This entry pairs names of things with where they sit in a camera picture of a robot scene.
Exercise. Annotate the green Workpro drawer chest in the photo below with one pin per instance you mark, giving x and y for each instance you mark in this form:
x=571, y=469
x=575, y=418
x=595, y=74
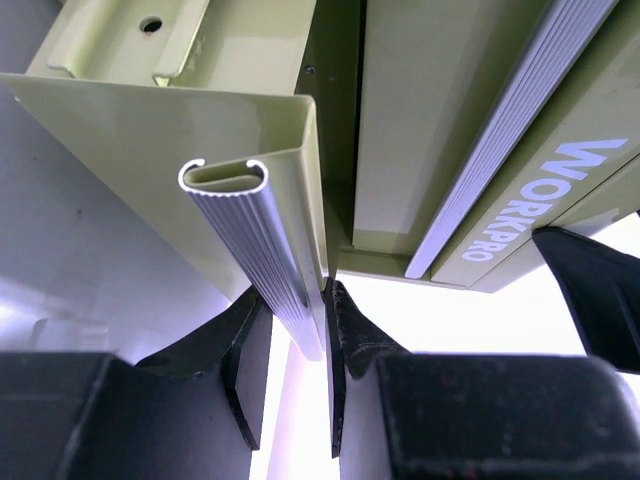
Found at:
x=277, y=143

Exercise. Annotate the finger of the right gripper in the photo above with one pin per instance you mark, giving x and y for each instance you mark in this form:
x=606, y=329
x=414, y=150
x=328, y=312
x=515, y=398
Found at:
x=600, y=286

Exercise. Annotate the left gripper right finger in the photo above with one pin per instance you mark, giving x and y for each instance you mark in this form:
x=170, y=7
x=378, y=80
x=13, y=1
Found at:
x=352, y=343

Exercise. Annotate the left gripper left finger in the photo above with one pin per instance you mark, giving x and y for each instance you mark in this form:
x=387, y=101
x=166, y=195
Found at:
x=236, y=343

